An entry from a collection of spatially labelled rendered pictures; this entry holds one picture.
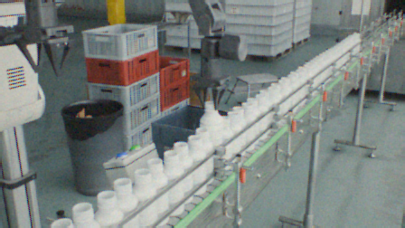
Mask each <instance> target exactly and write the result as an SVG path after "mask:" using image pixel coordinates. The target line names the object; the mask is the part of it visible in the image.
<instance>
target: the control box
mask: <svg viewBox="0 0 405 228"><path fill-rule="evenodd" d="M125 152H127V154H126V155H124V156H122V157H114V158H111V160H109V161H107V162H106V163H104V168H105V170H106V172H107V173H106V174H107V176H108V180H109V182H110V184H111V186H114V181H116V180H117V179H120V178H127V179H130V180H131V183H132V184H134V183H135V182H134V172H135V171H136V170H137V169H141V168H145V169H147V160H149V159H150V158H159V155H158V154H157V150H156V149H155V144H154V143H150V144H148V145H141V147H138V148H137V149H129V150H128V151H125Z"/></svg>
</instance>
